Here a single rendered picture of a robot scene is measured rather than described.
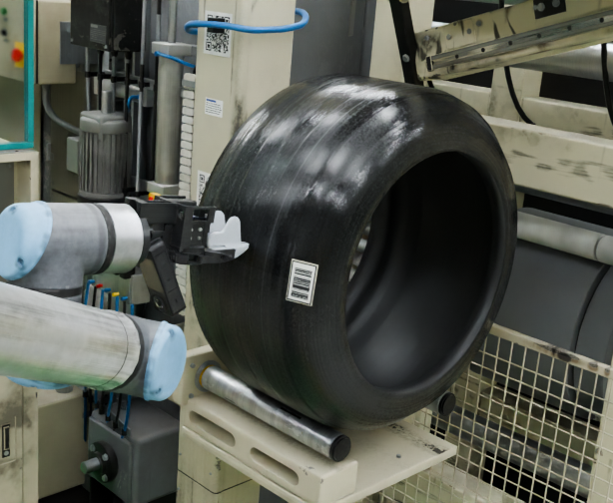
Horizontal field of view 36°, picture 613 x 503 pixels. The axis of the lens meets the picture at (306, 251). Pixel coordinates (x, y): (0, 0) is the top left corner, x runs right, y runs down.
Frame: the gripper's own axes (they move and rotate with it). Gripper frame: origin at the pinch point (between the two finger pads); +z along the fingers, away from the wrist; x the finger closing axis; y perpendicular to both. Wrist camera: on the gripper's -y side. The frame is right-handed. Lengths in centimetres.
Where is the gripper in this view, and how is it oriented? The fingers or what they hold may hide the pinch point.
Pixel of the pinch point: (239, 250)
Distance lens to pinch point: 138.4
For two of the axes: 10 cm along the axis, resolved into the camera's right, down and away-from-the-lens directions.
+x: -6.9, -2.5, 6.7
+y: 1.7, -9.7, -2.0
